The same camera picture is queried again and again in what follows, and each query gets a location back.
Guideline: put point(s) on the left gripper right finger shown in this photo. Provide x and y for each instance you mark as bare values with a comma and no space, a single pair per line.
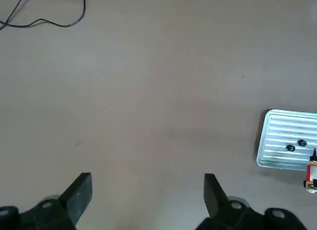
215,200

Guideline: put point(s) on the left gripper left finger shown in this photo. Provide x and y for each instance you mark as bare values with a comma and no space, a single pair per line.
74,197

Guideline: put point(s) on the small black gear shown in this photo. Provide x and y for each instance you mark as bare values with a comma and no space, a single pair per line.
302,142
290,148

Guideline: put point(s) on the orange oil bottle black cap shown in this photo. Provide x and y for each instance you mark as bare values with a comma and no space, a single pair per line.
312,170

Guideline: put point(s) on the silver ribbed metal tray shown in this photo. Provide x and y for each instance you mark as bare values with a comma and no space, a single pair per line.
280,131

